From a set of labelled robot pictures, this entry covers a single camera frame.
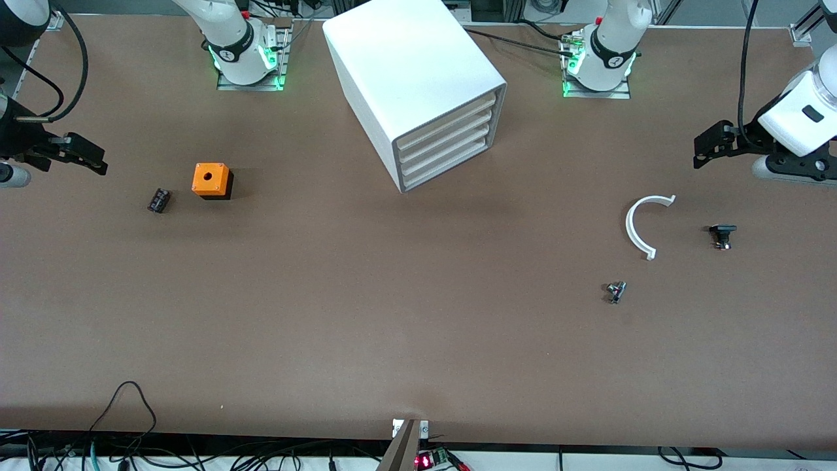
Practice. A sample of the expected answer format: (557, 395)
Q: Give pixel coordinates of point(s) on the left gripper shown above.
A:
(749, 136)

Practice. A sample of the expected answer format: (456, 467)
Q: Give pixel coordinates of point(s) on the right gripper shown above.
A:
(19, 139)

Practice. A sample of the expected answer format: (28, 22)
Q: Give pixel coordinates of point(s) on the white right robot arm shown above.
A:
(229, 33)

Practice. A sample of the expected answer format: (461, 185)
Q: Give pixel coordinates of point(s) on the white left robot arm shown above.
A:
(614, 39)

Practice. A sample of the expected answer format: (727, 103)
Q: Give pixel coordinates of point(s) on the black cylindrical capacitor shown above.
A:
(159, 201)

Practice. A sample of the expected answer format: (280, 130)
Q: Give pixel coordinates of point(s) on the white curved plastic arc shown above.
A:
(631, 226)

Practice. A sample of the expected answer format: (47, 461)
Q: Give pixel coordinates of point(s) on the orange box with hole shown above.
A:
(210, 178)

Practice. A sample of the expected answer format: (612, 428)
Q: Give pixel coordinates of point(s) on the small metal connector part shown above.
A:
(616, 292)

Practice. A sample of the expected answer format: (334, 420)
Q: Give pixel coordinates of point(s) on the circuit board with red light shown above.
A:
(431, 460)

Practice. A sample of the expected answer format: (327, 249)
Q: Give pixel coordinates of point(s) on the small black switch part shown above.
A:
(722, 232)

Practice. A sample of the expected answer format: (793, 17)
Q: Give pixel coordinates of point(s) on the aluminium corner bracket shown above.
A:
(803, 33)

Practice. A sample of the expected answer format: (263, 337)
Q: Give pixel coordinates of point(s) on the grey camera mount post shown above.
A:
(404, 448)

